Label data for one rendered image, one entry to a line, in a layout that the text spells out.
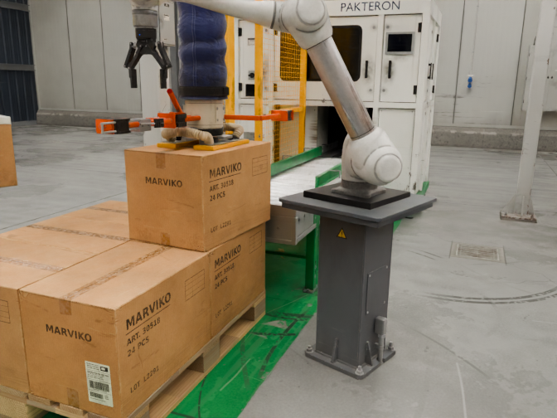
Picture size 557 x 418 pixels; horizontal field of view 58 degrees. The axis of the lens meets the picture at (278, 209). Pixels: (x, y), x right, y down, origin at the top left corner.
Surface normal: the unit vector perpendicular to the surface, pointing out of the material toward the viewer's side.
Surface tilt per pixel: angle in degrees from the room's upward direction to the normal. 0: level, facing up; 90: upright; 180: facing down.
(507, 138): 90
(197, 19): 75
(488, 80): 90
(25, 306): 90
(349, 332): 90
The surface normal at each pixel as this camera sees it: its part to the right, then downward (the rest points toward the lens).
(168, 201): -0.44, 0.21
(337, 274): -0.66, 0.18
